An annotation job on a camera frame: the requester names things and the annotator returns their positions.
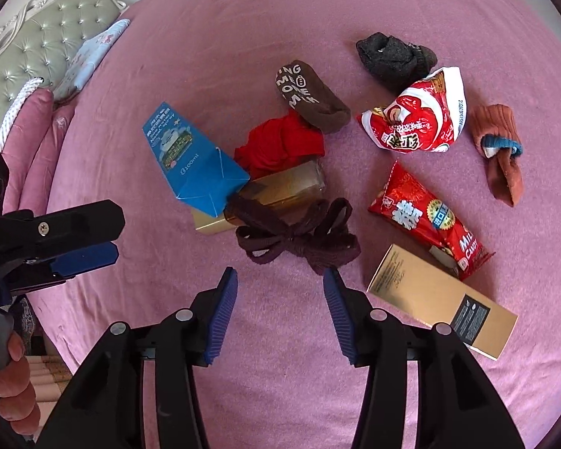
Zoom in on white braided cord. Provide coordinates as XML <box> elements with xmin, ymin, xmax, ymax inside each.
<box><xmin>0</xmin><ymin>77</ymin><xmax>45</xmax><ymax>150</ymax></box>

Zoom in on orange-brown ribbed sock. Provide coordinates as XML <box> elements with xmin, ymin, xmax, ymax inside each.
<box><xmin>470</xmin><ymin>104</ymin><xmax>525</xmax><ymax>207</ymax></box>

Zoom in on green tufted headboard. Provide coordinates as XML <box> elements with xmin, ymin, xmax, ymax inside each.
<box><xmin>0</xmin><ymin>0</ymin><xmax>127</xmax><ymax>150</ymax></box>

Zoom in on blue patterned pillow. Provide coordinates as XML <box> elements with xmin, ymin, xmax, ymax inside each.
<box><xmin>51</xmin><ymin>19</ymin><xmax>132</xmax><ymax>104</ymax></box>

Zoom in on red and white snack bag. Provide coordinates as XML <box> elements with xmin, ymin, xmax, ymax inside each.
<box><xmin>359</xmin><ymin>66</ymin><xmax>470</xmax><ymax>155</ymax></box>

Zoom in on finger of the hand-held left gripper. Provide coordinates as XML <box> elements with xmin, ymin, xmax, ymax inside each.
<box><xmin>2</xmin><ymin>199</ymin><xmax>125</xmax><ymax>278</ymax></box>
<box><xmin>0</xmin><ymin>264</ymin><xmax>78</xmax><ymax>297</ymax></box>

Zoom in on red cloth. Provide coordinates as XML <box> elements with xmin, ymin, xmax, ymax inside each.
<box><xmin>234</xmin><ymin>112</ymin><xmax>325</xmax><ymax>181</ymax></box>

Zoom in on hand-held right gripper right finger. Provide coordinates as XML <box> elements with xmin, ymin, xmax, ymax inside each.
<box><xmin>322</xmin><ymin>268</ymin><xmax>527</xmax><ymax>449</ymax></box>

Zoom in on blue milk carton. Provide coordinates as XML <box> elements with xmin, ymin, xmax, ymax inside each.
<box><xmin>142</xmin><ymin>101</ymin><xmax>251</xmax><ymax>216</ymax></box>

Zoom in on gold box with black label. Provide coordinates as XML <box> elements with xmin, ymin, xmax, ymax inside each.
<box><xmin>367</xmin><ymin>243</ymin><xmax>519</xmax><ymax>362</ymax></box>

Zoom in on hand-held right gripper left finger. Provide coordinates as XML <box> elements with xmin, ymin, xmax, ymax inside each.
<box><xmin>35</xmin><ymin>266</ymin><xmax>239</xmax><ymax>449</ymax></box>

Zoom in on dark brown lace bundle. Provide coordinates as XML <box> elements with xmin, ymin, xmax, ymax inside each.
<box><xmin>227</xmin><ymin>196</ymin><xmax>361</xmax><ymax>277</ymax></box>

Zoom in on person's left hand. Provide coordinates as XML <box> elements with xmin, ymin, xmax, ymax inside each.
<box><xmin>0</xmin><ymin>332</ymin><xmax>43</xmax><ymax>438</ymax></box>

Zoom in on pink pillow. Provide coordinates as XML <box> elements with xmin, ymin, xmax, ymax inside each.
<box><xmin>0</xmin><ymin>89</ymin><xmax>78</xmax><ymax>216</ymax></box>

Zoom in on dark grey sock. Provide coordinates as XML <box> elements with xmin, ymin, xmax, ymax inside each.
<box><xmin>356</xmin><ymin>32</ymin><xmax>438</xmax><ymax>94</ymax></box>

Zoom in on brown sock with white lettering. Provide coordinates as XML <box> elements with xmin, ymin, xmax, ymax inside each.
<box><xmin>275</xmin><ymin>60</ymin><xmax>351</xmax><ymax>132</ymax></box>

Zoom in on pink bedspread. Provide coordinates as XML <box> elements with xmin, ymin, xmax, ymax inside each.
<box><xmin>23</xmin><ymin>0</ymin><xmax>561</xmax><ymax>449</ymax></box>

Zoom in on red candy bag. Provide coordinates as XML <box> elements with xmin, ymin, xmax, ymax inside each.
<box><xmin>367</xmin><ymin>161</ymin><xmax>495</xmax><ymax>281</ymax></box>

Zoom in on gold cardboard box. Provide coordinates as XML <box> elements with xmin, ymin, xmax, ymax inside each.
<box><xmin>191</xmin><ymin>159</ymin><xmax>328</xmax><ymax>235</ymax></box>

